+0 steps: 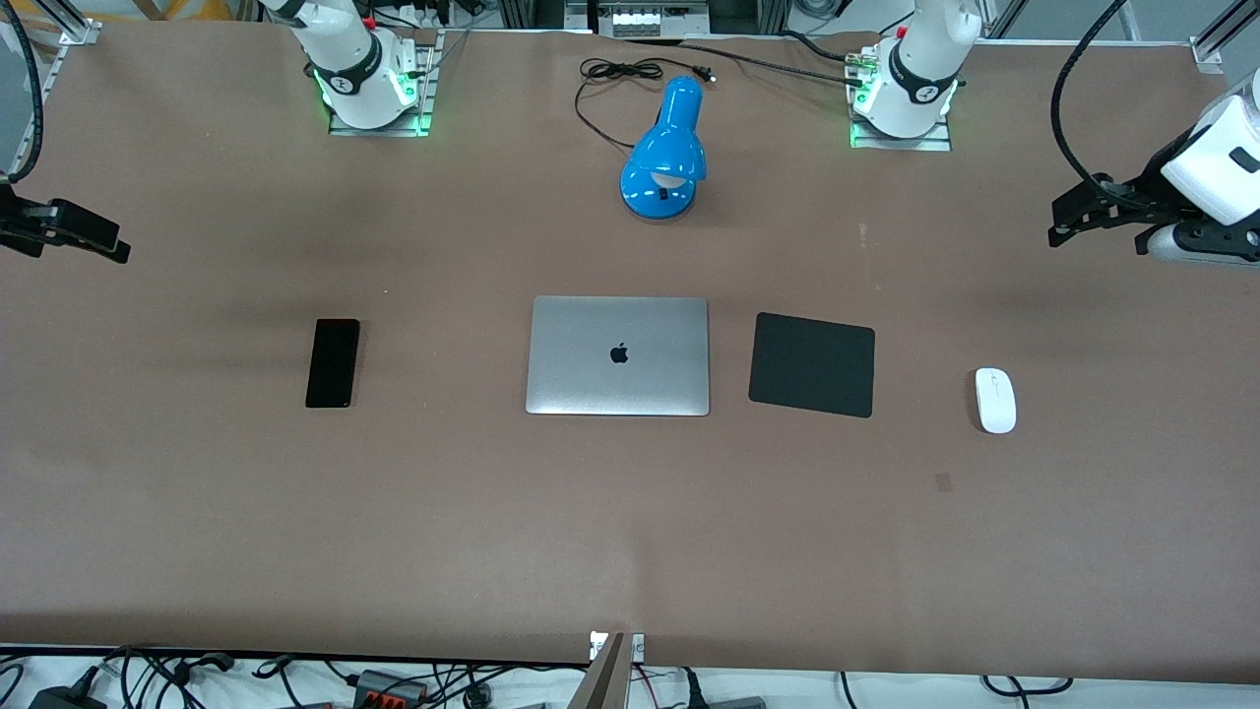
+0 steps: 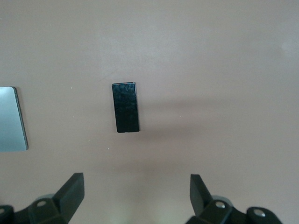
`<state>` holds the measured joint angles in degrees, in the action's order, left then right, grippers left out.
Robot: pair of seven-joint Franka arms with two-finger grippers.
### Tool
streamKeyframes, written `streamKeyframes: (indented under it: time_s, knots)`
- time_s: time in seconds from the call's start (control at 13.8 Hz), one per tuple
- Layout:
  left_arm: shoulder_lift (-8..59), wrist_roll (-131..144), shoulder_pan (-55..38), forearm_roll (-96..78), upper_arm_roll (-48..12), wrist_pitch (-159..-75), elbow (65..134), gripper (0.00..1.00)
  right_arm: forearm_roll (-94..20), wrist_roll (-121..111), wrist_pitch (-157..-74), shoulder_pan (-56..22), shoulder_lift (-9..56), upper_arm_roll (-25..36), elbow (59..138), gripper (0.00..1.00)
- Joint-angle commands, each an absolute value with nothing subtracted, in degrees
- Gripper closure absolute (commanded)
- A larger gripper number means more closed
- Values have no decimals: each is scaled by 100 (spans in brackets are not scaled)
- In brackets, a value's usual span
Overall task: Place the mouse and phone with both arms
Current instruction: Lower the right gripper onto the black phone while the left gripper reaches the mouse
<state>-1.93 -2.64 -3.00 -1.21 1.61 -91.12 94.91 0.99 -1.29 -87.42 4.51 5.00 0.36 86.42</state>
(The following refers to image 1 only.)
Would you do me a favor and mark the blue desk lamp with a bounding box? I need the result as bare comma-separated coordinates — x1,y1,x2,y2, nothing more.
619,76,708,224

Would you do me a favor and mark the thin black lamp cable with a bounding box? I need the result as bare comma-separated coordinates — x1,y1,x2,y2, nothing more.
574,57,717,151

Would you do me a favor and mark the small metal bracket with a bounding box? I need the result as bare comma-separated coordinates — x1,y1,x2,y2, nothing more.
589,631,647,663

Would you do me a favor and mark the black cable loop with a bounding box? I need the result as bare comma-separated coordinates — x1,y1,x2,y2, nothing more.
979,674,1076,702

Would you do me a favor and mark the white computer mouse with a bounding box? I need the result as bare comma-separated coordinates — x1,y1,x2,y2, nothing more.
975,367,1018,435

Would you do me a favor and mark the tangled black cable bundle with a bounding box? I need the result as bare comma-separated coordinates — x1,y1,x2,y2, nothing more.
103,646,296,709

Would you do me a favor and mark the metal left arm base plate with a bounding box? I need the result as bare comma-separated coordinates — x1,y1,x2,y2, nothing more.
849,44,954,153

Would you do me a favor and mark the silver closed laptop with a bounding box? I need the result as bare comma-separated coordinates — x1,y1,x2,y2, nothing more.
525,295,711,418

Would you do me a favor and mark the black smartphone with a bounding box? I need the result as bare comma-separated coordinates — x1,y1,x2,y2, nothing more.
304,318,361,410

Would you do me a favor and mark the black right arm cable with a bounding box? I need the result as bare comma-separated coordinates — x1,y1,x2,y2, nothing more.
0,0,46,186

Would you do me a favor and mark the black mouse pad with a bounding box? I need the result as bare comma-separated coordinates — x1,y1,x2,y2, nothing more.
748,312,876,419

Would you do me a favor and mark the white power strip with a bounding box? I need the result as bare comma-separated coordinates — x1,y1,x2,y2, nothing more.
610,0,711,38

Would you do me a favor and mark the grey box with orange connectors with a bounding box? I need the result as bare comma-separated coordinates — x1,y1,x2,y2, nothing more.
352,669,432,709

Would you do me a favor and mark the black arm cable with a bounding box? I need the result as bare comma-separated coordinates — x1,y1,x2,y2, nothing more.
1049,0,1131,193
0,0,46,186

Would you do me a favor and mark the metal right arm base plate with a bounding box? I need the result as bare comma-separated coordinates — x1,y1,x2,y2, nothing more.
328,30,435,138

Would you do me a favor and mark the thick black base cable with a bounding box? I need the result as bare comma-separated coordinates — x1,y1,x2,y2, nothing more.
626,37,869,90

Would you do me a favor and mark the brown wedge-shaped post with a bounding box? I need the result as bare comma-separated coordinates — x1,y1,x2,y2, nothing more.
566,633,632,709

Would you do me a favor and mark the perforated metal edge rail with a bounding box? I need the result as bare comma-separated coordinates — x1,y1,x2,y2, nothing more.
12,39,70,183

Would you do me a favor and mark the black power adapter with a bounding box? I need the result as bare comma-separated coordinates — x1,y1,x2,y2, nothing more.
28,682,105,709

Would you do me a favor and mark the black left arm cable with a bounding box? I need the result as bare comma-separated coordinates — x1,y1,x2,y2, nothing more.
1049,0,1131,193

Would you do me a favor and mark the aluminium frame profile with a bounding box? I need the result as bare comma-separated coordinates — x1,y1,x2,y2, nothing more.
34,0,102,48
1189,0,1260,75

